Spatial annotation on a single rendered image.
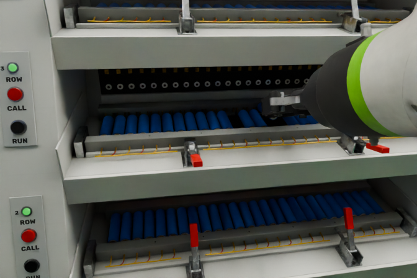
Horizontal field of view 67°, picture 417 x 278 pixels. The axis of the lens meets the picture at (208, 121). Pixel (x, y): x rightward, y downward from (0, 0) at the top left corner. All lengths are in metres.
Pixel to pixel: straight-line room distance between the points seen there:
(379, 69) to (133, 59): 0.32
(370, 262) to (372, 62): 0.44
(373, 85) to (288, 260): 0.40
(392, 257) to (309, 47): 0.39
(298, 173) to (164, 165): 0.21
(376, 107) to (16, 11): 0.42
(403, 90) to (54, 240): 0.45
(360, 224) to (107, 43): 0.54
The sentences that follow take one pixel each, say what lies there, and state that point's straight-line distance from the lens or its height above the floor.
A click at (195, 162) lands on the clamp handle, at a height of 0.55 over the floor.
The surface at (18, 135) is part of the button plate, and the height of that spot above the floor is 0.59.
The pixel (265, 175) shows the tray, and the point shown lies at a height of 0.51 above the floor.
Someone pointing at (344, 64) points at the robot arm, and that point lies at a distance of 0.30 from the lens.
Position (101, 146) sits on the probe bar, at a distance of 0.50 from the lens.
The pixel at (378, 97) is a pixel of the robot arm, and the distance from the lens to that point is 0.26.
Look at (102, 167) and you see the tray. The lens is 0.48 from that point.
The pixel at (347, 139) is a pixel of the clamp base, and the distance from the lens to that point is 0.56.
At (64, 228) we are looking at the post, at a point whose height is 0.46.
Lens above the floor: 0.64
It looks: 6 degrees down
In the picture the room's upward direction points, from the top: 2 degrees counter-clockwise
